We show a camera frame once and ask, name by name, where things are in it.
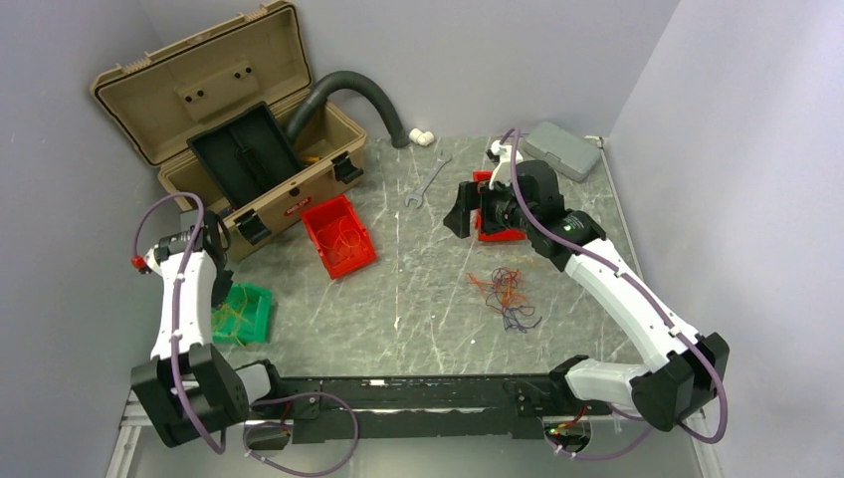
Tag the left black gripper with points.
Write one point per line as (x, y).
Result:
(219, 294)

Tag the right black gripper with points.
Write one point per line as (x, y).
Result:
(469, 198)

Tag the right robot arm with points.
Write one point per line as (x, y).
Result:
(626, 303)

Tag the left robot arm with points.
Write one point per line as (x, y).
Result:
(184, 316)

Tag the green plastic bin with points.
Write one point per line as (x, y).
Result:
(244, 318)

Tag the red bin right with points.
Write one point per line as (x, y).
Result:
(504, 236)

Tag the steel open-end wrench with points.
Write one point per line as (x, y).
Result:
(416, 197)

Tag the white pipe fitting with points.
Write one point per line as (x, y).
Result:
(420, 137)

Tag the red bin near toolbox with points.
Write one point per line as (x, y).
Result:
(340, 238)

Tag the black toolbox tray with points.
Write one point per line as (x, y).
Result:
(248, 155)

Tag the grey plastic case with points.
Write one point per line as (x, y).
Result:
(570, 155)

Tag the tan open toolbox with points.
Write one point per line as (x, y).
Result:
(215, 76)

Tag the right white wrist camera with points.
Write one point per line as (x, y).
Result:
(503, 156)

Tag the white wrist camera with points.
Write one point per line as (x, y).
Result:
(168, 251)
(503, 156)

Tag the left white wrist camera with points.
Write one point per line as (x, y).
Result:
(168, 251)

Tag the black aluminium base frame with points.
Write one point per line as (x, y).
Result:
(279, 410)

